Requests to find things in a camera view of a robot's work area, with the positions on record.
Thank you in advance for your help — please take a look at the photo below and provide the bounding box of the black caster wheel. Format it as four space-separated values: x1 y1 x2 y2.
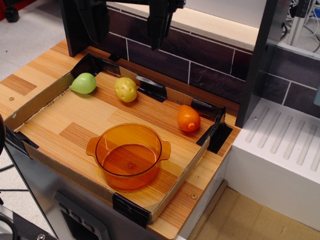
4 6 19 23

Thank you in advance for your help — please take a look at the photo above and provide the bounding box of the orange transparent plastic pot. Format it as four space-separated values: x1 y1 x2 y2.
86 123 171 191

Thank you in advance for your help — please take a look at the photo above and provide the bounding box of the orange toy carrot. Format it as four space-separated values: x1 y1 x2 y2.
177 105 201 132

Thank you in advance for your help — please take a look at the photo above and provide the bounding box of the white toy sink drainboard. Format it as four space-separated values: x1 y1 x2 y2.
225 99 320 230

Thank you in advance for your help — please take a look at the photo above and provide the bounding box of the yellow toy potato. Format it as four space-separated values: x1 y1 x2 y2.
114 77 138 103

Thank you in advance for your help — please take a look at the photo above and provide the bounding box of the green toy pear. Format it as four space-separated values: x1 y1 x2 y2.
69 72 97 94

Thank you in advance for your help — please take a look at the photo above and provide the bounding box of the cardboard fence with black tape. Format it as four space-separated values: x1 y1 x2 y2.
0 51 240 239

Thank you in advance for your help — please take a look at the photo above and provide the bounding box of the toy oven control panel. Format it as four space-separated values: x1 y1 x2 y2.
53 191 111 240

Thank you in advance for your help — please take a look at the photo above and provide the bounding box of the dark grey cabinet post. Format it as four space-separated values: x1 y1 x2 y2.
235 0 290 128

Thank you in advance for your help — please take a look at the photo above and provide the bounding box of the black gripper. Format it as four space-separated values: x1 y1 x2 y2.
75 0 186 51

